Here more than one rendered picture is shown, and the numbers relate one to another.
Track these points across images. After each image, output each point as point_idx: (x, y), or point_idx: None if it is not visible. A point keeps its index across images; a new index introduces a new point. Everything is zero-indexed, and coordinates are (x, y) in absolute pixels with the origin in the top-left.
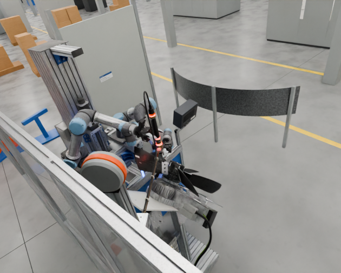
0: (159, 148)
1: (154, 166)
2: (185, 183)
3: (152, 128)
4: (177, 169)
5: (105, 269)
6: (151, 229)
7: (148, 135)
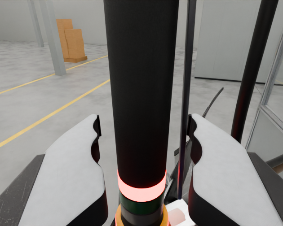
0: (173, 211)
1: None
2: (189, 162)
3: (194, 22)
4: (171, 183)
5: None
6: None
7: (259, 168)
